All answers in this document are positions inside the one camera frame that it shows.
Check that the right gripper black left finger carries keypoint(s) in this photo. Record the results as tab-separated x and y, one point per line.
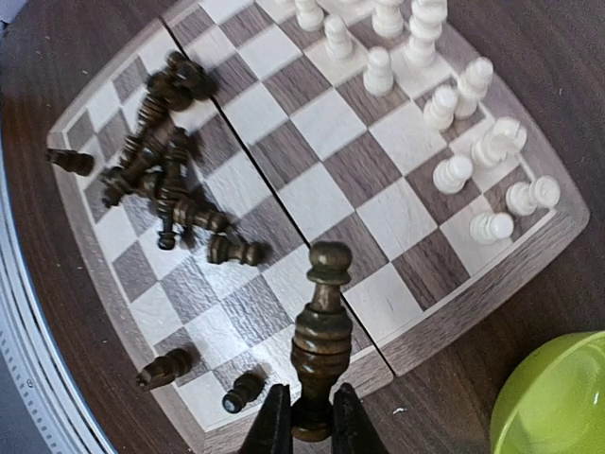
270	432

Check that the dark pawn chess piece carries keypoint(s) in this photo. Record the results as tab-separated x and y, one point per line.
246	389

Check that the row of white chess pieces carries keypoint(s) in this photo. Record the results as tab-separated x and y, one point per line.
393	157

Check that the dark knight chess piece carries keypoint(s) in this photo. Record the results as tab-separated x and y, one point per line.
164	369

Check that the pile of dark chess pieces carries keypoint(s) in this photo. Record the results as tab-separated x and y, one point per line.
157	169

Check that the dark rook chess piece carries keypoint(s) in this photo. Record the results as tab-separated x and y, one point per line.
71	161

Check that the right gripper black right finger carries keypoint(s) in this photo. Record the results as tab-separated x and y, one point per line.
353	431

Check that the wooden chess board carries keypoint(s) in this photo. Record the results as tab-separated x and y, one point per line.
234	317

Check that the lime green bowl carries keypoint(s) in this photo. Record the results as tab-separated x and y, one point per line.
553	402

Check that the dark bishop chess piece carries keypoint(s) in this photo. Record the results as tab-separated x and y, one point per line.
322	341

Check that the aluminium front frame rail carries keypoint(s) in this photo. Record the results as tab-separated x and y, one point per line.
36	366

